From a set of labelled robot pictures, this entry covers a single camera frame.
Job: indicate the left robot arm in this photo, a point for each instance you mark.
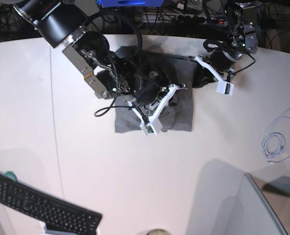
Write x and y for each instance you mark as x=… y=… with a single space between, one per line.
x=240 y=36

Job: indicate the black computer keyboard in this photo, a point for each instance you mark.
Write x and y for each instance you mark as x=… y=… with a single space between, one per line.
x=50 y=210

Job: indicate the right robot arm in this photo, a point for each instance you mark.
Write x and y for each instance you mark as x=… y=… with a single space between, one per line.
x=130 y=77

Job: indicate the green tape roll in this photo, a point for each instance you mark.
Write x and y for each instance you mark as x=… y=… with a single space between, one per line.
x=10 y=175

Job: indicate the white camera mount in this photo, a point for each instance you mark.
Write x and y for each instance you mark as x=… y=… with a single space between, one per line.
x=149 y=122
x=223 y=86

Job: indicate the black power strip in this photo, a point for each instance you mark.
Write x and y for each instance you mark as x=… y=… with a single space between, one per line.
x=154 y=18

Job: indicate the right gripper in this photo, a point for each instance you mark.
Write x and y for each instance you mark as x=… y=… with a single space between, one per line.
x=148 y=85

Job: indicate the blue box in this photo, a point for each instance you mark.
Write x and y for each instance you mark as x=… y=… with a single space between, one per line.
x=130 y=3

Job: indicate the grey t-shirt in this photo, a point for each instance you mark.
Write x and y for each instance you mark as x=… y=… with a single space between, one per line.
x=178 y=114

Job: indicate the round tan object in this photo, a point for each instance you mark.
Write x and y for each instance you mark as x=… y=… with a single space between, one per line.
x=158 y=232

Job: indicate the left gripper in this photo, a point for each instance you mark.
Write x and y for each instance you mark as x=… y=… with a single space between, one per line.
x=221 y=61

